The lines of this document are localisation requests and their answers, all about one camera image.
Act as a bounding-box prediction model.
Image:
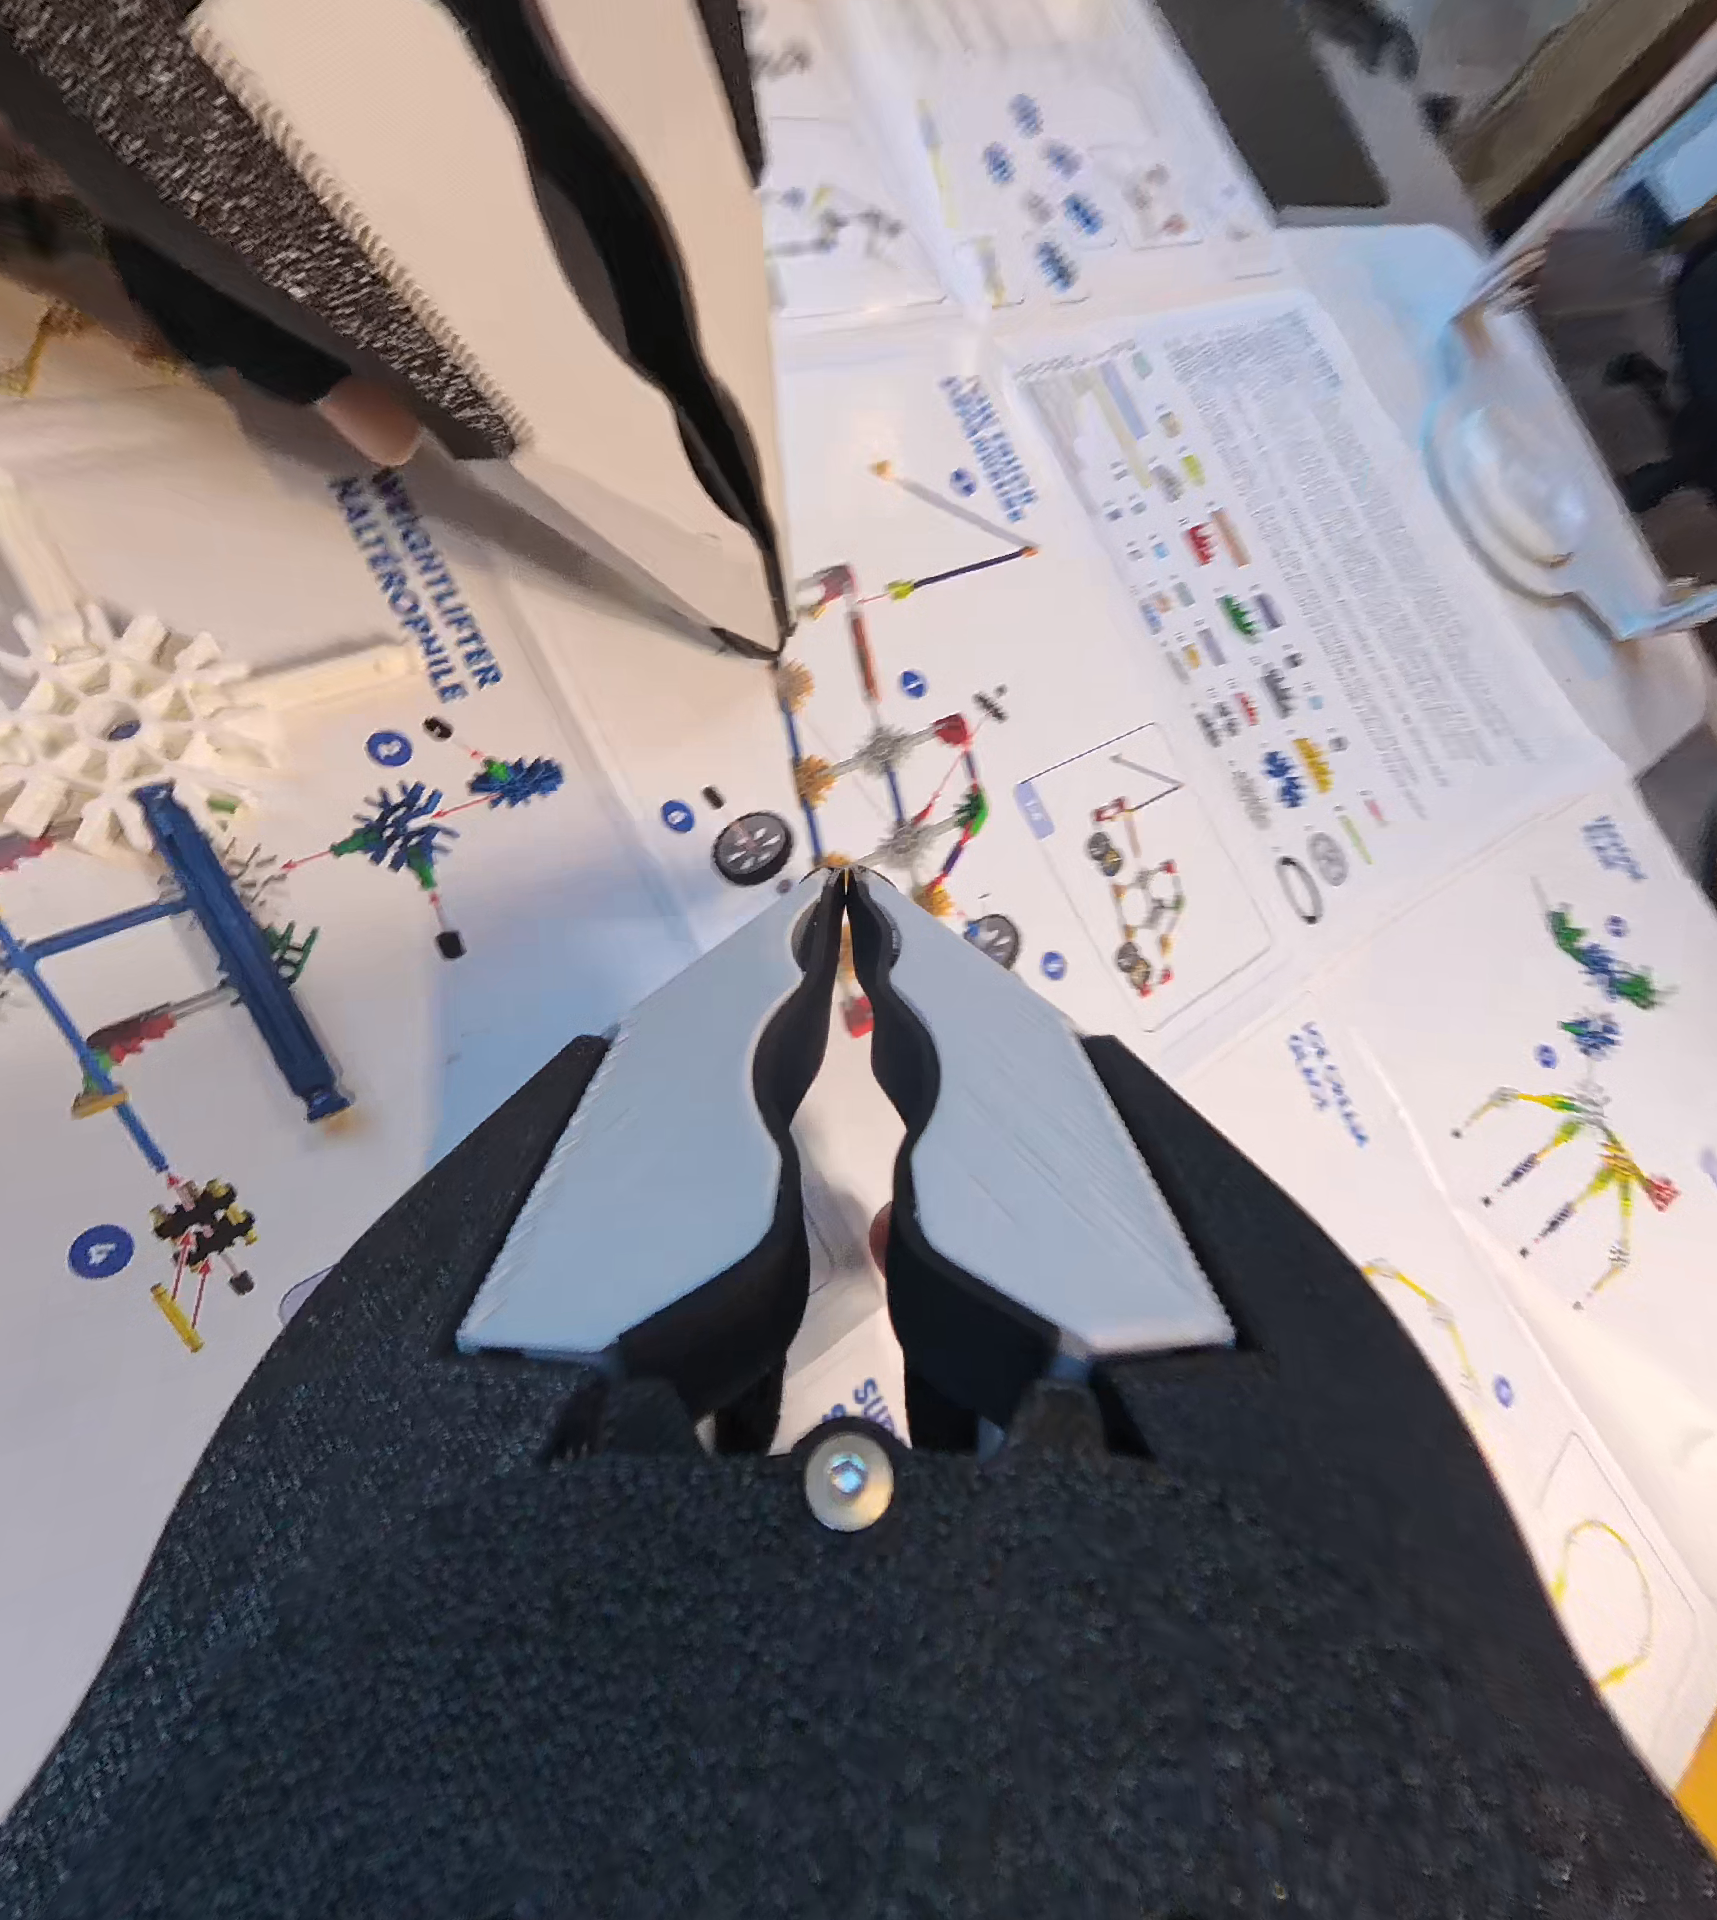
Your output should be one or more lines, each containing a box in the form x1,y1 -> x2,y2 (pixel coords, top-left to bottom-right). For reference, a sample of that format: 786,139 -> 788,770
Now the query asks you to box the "white printed instruction sheet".
0,0 -> 1717,1920

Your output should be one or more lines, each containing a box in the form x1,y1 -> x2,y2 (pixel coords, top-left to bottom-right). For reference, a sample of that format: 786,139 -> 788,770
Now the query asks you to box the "white snowflake connector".
0,599 -> 283,861

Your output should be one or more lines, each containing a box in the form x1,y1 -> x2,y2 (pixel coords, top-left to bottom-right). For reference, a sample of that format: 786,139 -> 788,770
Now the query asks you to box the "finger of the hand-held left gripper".
536,0 -> 786,632
186,0 -> 792,667

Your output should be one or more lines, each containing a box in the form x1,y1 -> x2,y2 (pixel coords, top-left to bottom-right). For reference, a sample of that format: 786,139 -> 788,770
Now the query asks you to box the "blue plastic rod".
134,783 -> 353,1127

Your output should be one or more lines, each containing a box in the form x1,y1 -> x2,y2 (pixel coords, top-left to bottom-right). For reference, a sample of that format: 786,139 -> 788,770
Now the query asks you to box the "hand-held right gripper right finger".
852,875 -> 1238,1454

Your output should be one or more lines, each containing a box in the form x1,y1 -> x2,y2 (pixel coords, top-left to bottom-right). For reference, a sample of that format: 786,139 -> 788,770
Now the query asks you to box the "person's left hand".
315,370 -> 428,471

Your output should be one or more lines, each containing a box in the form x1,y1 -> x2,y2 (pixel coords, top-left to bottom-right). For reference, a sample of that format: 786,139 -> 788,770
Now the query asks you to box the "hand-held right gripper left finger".
453,864 -> 851,1454

